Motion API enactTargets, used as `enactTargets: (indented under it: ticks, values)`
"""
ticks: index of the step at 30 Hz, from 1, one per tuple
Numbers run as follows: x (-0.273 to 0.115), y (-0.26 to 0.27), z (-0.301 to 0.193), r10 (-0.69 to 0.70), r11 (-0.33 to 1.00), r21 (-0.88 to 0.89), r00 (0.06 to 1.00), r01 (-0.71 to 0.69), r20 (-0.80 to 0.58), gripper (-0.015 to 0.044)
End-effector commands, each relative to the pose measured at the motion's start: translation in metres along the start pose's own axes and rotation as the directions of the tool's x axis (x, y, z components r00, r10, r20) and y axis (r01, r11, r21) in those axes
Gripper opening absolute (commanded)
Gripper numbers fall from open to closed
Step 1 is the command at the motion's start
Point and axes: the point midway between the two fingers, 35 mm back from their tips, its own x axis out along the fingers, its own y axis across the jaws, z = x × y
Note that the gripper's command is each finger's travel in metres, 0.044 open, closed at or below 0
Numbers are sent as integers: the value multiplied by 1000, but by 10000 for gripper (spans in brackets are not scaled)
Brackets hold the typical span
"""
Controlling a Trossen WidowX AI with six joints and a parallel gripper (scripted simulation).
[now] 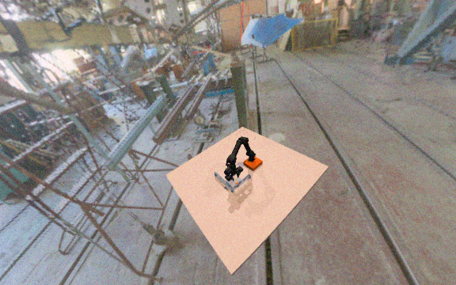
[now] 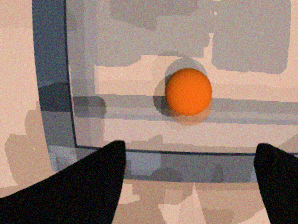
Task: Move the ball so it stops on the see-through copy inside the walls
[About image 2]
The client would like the clear low corner wall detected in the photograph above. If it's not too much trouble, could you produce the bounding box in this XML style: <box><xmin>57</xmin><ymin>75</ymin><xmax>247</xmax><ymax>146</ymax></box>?
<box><xmin>65</xmin><ymin>0</ymin><xmax>298</xmax><ymax>153</ymax></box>

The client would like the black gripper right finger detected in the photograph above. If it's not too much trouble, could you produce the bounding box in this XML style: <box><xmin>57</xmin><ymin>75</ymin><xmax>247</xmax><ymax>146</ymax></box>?
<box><xmin>253</xmin><ymin>143</ymin><xmax>298</xmax><ymax>224</ymax></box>

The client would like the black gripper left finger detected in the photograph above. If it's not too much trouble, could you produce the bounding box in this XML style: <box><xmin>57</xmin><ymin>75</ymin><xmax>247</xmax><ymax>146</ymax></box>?
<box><xmin>0</xmin><ymin>140</ymin><xmax>126</xmax><ymax>224</ymax></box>

